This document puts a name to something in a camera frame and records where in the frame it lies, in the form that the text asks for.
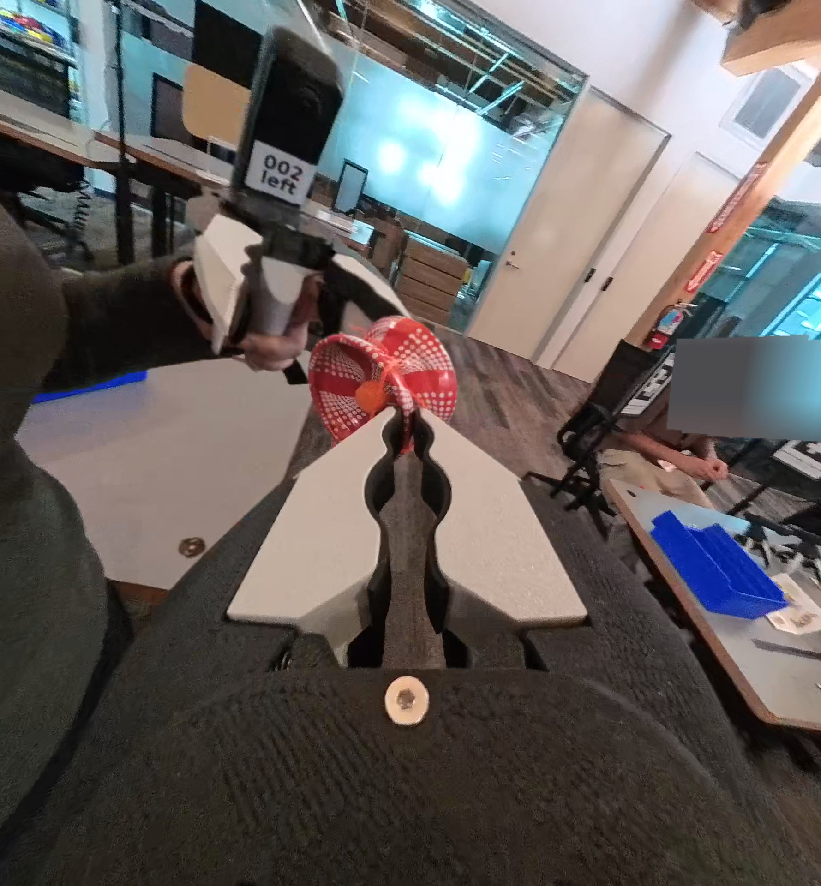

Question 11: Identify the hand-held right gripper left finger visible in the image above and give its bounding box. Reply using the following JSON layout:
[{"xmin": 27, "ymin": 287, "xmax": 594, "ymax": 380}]
[{"xmin": 228, "ymin": 409, "xmax": 413, "ymax": 652}]

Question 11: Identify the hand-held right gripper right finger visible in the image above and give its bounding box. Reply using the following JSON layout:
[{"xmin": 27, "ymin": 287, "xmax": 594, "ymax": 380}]
[{"xmin": 415, "ymin": 412, "xmax": 590, "ymax": 647}]

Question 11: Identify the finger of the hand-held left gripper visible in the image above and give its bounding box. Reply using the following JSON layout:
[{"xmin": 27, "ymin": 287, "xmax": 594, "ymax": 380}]
[
  {"xmin": 252, "ymin": 261, "xmax": 317, "ymax": 341},
  {"xmin": 193, "ymin": 215, "xmax": 266, "ymax": 355}
]

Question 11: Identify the red white yo-yo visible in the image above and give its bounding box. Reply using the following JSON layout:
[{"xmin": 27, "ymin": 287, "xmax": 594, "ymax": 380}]
[{"xmin": 310, "ymin": 316, "xmax": 460, "ymax": 447}]

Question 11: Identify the person's left forearm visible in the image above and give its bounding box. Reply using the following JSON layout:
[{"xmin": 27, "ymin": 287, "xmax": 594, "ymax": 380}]
[{"xmin": 0, "ymin": 174, "xmax": 197, "ymax": 859}]

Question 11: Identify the long wooden desk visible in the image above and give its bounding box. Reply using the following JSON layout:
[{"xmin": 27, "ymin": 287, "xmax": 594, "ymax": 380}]
[{"xmin": 0, "ymin": 77, "xmax": 231, "ymax": 209}]

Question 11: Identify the person's left hand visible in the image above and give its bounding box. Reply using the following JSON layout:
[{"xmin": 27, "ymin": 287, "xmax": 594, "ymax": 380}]
[{"xmin": 235, "ymin": 308, "xmax": 328, "ymax": 375}]

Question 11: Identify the small black monitor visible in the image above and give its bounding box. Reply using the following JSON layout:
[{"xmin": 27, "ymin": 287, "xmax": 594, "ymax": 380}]
[{"xmin": 330, "ymin": 160, "xmax": 370, "ymax": 216}]

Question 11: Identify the cardboard box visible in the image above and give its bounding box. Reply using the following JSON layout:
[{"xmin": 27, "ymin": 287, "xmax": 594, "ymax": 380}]
[
  {"xmin": 394, "ymin": 284, "xmax": 460, "ymax": 308},
  {"xmin": 408, "ymin": 236, "xmax": 469, "ymax": 271},
  {"xmin": 390, "ymin": 302, "xmax": 453, "ymax": 328},
  {"xmin": 400, "ymin": 263, "xmax": 464, "ymax": 292}
]

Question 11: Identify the tan chair back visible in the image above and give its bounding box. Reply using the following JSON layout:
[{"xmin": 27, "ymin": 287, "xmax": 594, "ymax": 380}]
[{"xmin": 182, "ymin": 63, "xmax": 252, "ymax": 150}]

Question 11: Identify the blue plastic bin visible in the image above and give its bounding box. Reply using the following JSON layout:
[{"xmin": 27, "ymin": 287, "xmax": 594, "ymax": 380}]
[{"xmin": 30, "ymin": 367, "xmax": 148, "ymax": 405}]

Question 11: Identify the black stool chair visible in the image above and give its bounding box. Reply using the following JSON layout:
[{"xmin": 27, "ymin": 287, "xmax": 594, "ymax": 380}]
[{"xmin": 528, "ymin": 340, "xmax": 674, "ymax": 520}]

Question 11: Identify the large blue parts bin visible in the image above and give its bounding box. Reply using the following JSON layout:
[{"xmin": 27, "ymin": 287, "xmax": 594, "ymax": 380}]
[{"xmin": 650, "ymin": 510, "xmax": 788, "ymax": 620}]

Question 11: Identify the grey work table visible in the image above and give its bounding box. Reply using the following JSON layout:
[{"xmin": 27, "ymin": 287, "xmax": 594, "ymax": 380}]
[{"xmin": 605, "ymin": 478, "xmax": 821, "ymax": 735}]

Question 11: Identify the white door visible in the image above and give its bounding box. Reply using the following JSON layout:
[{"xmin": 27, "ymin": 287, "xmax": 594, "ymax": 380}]
[
  {"xmin": 466, "ymin": 86, "xmax": 674, "ymax": 368},
  {"xmin": 556, "ymin": 153, "xmax": 737, "ymax": 382}
]

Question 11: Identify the red fire extinguisher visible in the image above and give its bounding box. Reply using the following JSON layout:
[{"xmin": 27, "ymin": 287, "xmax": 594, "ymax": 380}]
[{"xmin": 646, "ymin": 302, "xmax": 695, "ymax": 350}]

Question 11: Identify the shelf with coloured bins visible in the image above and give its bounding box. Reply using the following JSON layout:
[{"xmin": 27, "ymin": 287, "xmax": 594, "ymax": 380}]
[{"xmin": 0, "ymin": 0, "xmax": 79, "ymax": 119}]

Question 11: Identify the black white marker sign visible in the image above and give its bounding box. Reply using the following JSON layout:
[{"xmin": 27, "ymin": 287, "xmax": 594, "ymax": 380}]
[{"xmin": 771, "ymin": 437, "xmax": 821, "ymax": 485}]

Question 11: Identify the wooden post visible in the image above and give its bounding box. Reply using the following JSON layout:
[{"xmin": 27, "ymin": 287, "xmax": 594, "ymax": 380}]
[{"xmin": 625, "ymin": 42, "xmax": 821, "ymax": 347}]

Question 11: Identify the red wall sign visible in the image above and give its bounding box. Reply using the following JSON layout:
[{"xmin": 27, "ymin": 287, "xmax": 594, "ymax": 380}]
[{"xmin": 708, "ymin": 164, "xmax": 768, "ymax": 236}]

